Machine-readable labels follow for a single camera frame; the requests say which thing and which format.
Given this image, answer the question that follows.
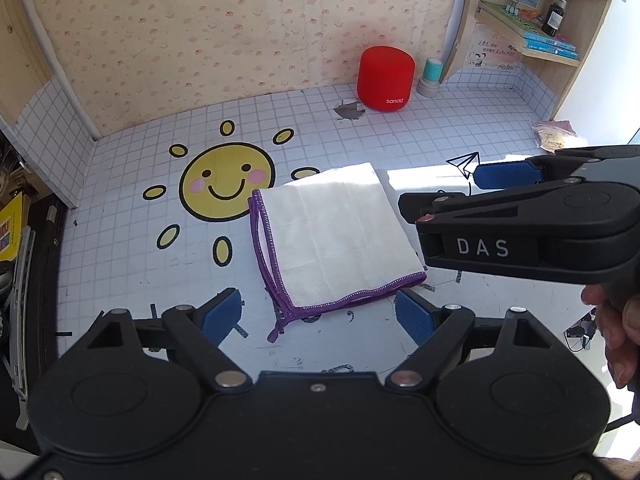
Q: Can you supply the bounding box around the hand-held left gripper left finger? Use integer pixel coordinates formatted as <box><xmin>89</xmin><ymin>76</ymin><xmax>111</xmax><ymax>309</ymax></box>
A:
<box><xmin>85</xmin><ymin>287</ymin><xmax>253</xmax><ymax>392</ymax></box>

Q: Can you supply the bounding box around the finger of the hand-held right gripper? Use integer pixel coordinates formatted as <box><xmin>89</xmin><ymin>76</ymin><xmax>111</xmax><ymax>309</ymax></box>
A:
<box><xmin>471</xmin><ymin>145</ymin><xmax>640</xmax><ymax>192</ymax></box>
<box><xmin>397</xmin><ymin>191</ymin><xmax>472</xmax><ymax>224</ymax></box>

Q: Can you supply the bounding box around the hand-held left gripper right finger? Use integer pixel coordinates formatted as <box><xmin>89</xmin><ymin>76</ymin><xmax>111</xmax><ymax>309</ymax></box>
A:
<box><xmin>384</xmin><ymin>287</ymin><xmax>556</xmax><ymax>390</ymax></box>

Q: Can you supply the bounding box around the white towel with purple trim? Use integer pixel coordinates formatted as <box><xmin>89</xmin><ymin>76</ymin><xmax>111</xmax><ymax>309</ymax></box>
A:
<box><xmin>248</xmin><ymin>161</ymin><xmax>428</xmax><ymax>345</ymax></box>

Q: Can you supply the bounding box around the person's right hand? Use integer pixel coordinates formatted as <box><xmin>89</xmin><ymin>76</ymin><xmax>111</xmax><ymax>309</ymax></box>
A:
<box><xmin>581</xmin><ymin>282</ymin><xmax>640</xmax><ymax>390</ymax></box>

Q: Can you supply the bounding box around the pink snack bag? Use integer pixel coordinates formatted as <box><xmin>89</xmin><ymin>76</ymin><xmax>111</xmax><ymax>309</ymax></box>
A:
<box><xmin>531</xmin><ymin>119</ymin><xmax>587</xmax><ymax>155</ymax></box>

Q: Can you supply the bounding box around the wooden shelf unit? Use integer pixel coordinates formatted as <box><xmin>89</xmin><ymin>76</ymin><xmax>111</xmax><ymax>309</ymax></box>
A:
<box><xmin>440</xmin><ymin>0</ymin><xmax>615</xmax><ymax>121</ymax></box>

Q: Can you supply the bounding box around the teal and grey stamp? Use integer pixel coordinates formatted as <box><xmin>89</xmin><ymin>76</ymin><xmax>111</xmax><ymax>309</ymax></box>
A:
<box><xmin>416</xmin><ymin>57</ymin><xmax>443</xmax><ymax>98</ymax></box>

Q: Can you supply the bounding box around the blue book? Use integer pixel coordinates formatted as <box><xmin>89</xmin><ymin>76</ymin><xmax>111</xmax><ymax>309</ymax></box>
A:
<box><xmin>520</xmin><ymin>30</ymin><xmax>576</xmax><ymax>47</ymax></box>
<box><xmin>522</xmin><ymin>40</ymin><xmax>580</xmax><ymax>60</ymax></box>

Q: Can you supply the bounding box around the red cylindrical speaker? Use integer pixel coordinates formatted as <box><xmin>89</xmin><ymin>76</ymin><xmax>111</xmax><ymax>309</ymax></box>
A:
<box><xmin>356</xmin><ymin>46</ymin><xmax>417</xmax><ymax>112</ymax></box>

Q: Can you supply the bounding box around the white trim strip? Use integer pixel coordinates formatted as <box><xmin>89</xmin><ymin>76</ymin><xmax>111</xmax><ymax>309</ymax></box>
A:
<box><xmin>12</xmin><ymin>0</ymin><xmax>101</xmax><ymax>140</ymax></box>
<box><xmin>442</xmin><ymin>0</ymin><xmax>473</xmax><ymax>78</ymax></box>

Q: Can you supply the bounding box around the dark dropper bottle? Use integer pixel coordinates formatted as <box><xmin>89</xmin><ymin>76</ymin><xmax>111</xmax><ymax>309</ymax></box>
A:
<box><xmin>541</xmin><ymin>0</ymin><xmax>570</xmax><ymax>37</ymax></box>

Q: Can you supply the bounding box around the yellow book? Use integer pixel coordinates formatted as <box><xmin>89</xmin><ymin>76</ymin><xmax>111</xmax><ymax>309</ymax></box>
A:
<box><xmin>0</xmin><ymin>194</ymin><xmax>27</xmax><ymax>263</ymax></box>

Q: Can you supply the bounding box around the cartoon wall sticker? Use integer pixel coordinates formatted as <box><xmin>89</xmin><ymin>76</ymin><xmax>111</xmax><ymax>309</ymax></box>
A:
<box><xmin>466</xmin><ymin>25</ymin><xmax>521</xmax><ymax>68</ymax></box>

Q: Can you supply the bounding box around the grey metal rail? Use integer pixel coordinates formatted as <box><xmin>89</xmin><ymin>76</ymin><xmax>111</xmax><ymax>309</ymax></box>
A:
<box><xmin>2</xmin><ymin>227</ymin><xmax>37</xmax><ymax>431</ymax></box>

